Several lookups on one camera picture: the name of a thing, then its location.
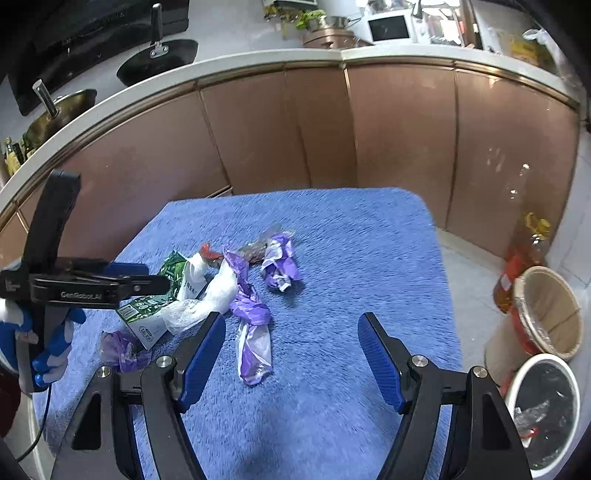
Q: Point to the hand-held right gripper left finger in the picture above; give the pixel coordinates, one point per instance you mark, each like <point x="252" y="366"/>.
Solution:
<point x="203" y="360"/>

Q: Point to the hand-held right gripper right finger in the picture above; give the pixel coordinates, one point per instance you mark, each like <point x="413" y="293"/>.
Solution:
<point x="381" y="364"/>

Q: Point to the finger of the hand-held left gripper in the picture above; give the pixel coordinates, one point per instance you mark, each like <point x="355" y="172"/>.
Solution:
<point x="57" y="207"/>
<point x="131" y="270"/>

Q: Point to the green white drink carton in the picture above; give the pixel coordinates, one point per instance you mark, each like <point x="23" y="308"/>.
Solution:
<point x="143" y="314"/>

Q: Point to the long purple plastic bag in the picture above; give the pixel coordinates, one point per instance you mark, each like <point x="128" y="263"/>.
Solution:
<point x="251" y="332"/>

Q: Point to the clear plastic bag red tie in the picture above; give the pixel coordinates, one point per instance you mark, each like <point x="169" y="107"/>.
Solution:
<point x="531" y="415"/>

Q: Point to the white bin with black liner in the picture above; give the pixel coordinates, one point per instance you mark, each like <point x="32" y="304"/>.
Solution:
<point x="549" y="397"/>

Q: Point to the person's left hand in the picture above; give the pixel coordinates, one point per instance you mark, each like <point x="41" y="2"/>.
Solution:
<point x="60" y="344"/>

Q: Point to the dark condiment bottle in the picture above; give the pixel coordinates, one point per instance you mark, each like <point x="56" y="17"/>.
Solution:
<point x="14" y="154"/>

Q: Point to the small crumpled purple bag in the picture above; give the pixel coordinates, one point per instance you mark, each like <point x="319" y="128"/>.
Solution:
<point x="124" y="350"/>

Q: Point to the tiny red wrapper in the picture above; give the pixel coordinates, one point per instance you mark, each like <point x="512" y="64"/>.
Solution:
<point x="210" y="254"/>

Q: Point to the brown cabinet door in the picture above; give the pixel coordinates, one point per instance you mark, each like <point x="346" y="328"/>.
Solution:
<point x="508" y="161"/>
<point x="249" y="138"/>
<point x="318" y="129"/>
<point x="397" y="138"/>
<point x="138" y="175"/>

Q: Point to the steel wok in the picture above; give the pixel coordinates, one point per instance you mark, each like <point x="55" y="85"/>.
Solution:
<point x="60" y="115"/>

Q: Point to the blue terry towel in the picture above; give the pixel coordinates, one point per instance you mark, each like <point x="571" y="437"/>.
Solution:
<point x="346" y="258"/>

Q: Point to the crumpled purple white wrapper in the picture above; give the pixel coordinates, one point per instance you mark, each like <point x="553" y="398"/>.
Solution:
<point x="281" y="263"/>

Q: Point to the dark transparent wrapper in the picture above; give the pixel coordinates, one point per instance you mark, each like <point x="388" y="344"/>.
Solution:
<point x="258" y="247"/>

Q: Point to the cooking oil bottle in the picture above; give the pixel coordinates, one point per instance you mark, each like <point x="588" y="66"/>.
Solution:
<point x="524" y="267"/>

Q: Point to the beige bin with clear liner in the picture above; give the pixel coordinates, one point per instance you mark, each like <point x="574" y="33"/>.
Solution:
<point x="549" y="314"/>

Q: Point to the black wok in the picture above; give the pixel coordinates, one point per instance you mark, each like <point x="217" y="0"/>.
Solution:
<point x="157" y="62"/>

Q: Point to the white kitchen countertop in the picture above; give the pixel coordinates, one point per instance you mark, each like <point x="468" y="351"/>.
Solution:
<point x="231" y="62"/>

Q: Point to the copper coloured cooker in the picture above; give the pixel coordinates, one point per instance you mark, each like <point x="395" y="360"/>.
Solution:
<point x="332" y="39"/>

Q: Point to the steel bowl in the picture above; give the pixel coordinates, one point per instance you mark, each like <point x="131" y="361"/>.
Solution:
<point x="339" y="21"/>

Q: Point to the white microwave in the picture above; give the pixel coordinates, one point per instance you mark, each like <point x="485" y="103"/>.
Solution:
<point x="388" y="27"/>

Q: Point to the steel faucet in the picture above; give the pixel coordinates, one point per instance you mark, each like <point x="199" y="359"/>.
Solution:
<point x="421" y="11"/>

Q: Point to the white plastic carrier bag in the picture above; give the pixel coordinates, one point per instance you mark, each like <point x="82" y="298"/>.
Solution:
<point x="549" y="50"/>

